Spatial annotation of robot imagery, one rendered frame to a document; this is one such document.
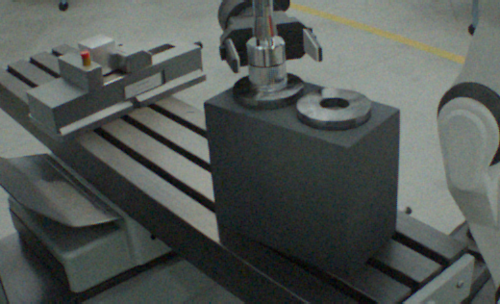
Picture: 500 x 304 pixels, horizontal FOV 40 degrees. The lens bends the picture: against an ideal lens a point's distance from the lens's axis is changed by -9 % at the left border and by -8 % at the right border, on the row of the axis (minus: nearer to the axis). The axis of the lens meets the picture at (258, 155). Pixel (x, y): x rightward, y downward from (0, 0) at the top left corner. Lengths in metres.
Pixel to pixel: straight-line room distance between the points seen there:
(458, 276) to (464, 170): 0.25
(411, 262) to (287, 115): 0.25
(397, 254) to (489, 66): 0.34
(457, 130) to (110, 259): 0.62
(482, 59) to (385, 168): 0.30
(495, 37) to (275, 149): 0.41
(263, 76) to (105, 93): 0.51
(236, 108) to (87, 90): 0.48
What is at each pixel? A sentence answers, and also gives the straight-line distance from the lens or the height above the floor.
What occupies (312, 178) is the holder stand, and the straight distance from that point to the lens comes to 0.86.
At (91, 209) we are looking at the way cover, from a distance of 1.23.
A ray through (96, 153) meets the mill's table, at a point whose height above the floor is 0.94.
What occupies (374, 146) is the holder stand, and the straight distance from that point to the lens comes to 0.86.
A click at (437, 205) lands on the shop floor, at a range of 2.77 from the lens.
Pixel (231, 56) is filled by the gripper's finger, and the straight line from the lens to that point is 0.92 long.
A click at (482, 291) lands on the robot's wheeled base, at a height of 0.57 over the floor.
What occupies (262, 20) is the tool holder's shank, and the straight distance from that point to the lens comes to 0.89.
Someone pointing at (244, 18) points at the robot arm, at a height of 1.20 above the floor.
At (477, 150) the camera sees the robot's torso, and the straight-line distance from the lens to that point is 1.13.
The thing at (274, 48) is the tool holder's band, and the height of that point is 1.20.
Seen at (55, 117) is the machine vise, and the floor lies 0.99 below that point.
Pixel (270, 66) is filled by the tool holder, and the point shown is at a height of 1.18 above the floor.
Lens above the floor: 1.52
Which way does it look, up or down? 29 degrees down
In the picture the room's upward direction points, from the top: 4 degrees counter-clockwise
